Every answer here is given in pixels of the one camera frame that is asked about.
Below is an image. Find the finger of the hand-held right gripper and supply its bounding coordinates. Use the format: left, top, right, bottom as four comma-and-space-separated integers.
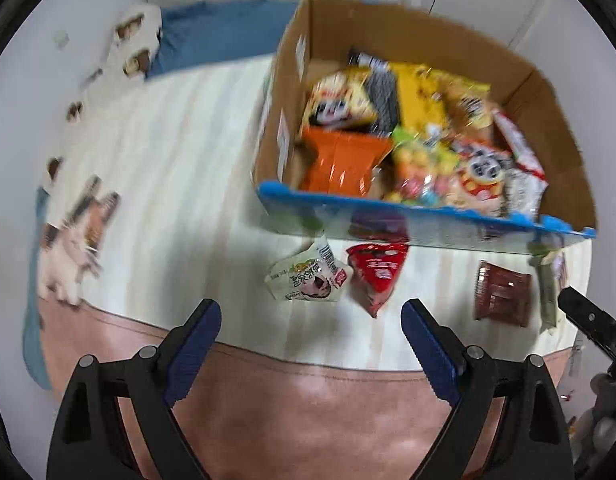
558, 286, 616, 361

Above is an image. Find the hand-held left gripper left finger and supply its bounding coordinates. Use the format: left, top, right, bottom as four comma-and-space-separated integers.
46, 298, 222, 480

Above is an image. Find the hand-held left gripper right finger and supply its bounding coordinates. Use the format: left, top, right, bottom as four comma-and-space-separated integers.
400, 298, 574, 480

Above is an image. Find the white chocolate stick box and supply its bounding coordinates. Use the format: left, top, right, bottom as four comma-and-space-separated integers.
535, 252, 571, 333

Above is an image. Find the small red snack packet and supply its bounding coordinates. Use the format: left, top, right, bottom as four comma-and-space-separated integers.
345, 241, 410, 318

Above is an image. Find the brown snack packet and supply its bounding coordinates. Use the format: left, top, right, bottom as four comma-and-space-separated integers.
473, 260, 533, 326

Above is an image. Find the small white snack packet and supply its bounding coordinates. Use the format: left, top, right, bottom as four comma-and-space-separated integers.
264, 236, 354, 302

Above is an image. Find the grey white snack packet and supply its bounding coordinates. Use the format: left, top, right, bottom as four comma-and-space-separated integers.
503, 167, 548, 221

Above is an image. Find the pink white snack packet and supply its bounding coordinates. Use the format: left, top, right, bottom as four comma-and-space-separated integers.
493, 110, 548, 181

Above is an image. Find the white red panda snack packet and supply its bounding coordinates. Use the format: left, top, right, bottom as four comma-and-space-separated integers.
450, 137, 516, 216

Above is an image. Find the green candy packet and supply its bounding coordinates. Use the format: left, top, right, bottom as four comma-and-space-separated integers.
388, 127, 461, 206

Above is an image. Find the orange snack packet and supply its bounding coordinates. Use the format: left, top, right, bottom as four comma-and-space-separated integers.
298, 126, 394, 196

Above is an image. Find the yellow bread packet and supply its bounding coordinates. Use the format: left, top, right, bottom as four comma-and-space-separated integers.
440, 72, 496, 133

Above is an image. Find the large yellow black noodle packet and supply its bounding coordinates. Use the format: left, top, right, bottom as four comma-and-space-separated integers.
348, 49, 451, 133

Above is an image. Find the cardboard box with blue print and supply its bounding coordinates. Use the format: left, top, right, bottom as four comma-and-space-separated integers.
252, 0, 598, 253

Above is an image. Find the yellow panda snack packet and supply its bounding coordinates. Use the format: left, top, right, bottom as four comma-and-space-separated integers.
302, 71, 379, 133

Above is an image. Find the cat print blanket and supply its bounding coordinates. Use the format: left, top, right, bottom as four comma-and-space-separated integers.
35, 55, 589, 480

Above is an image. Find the blue bed sheet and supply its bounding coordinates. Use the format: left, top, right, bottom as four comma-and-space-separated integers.
22, 0, 301, 392

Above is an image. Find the bear print pillow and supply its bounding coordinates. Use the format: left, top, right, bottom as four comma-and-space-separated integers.
43, 4, 164, 196

